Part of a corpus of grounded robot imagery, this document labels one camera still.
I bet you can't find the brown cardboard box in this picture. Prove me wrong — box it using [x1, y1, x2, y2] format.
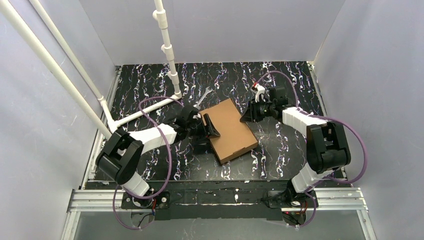
[200, 98, 259, 165]

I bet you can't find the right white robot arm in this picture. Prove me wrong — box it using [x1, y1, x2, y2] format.
[240, 83, 351, 208]

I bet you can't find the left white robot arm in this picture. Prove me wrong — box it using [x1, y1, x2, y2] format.
[95, 105, 221, 208]

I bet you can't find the silver wrench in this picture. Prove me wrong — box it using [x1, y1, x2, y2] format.
[194, 86, 214, 109]

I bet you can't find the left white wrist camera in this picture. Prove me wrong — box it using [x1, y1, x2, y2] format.
[192, 112, 202, 120]

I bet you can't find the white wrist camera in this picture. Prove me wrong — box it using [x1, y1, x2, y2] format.
[192, 112, 202, 120]
[251, 83, 266, 103]

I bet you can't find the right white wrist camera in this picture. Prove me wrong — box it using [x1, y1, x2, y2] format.
[251, 83, 266, 103]

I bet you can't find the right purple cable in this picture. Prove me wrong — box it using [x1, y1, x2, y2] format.
[253, 70, 369, 229]

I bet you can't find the purple cable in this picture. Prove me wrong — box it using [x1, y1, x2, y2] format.
[112, 96, 183, 231]
[253, 70, 369, 229]

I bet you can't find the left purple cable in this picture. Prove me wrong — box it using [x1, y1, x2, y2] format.
[112, 96, 183, 231]

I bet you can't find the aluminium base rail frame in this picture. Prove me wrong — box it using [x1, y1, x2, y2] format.
[62, 61, 370, 240]

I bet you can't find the white pvc pipe frame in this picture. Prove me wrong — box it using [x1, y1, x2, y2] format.
[0, 0, 183, 140]

